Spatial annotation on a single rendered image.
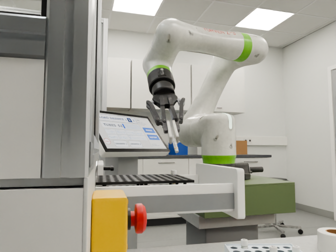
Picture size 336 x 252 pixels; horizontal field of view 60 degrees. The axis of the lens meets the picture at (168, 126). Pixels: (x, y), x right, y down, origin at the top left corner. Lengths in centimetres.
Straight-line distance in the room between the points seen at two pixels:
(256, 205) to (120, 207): 69
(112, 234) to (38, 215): 13
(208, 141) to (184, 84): 331
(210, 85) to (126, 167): 74
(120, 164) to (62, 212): 144
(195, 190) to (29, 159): 44
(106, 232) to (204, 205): 32
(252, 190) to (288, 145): 449
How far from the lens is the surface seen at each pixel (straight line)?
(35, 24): 30
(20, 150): 28
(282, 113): 554
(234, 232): 108
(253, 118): 519
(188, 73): 441
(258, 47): 128
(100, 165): 91
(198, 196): 65
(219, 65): 136
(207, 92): 129
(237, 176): 67
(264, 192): 103
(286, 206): 108
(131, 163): 177
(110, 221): 39
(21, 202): 28
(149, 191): 63
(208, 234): 104
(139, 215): 41
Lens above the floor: 97
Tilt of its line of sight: 5 degrees up
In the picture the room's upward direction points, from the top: straight up
